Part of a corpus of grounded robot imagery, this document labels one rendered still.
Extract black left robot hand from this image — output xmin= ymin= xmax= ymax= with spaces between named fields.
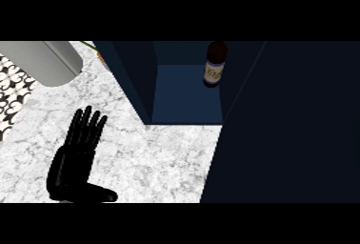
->
xmin=44 ymin=105 xmax=119 ymax=203

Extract dark blue cabinet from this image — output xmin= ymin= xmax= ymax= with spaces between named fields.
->
xmin=91 ymin=41 xmax=267 ymax=126

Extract green and orange plant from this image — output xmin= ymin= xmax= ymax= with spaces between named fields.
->
xmin=78 ymin=41 xmax=106 ymax=63

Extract black and white patterned tiles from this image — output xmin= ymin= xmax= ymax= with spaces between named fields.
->
xmin=0 ymin=54 xmax=38 ymax=142

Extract dark wine bottle, beige label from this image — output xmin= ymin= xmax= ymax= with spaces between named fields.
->
xmin=200 ymin=41 xmax=228 ymax=89

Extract dark blue cabinet door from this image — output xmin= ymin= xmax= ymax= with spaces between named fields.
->
xmin=199 ymin=41 xmax=360 ymax=204

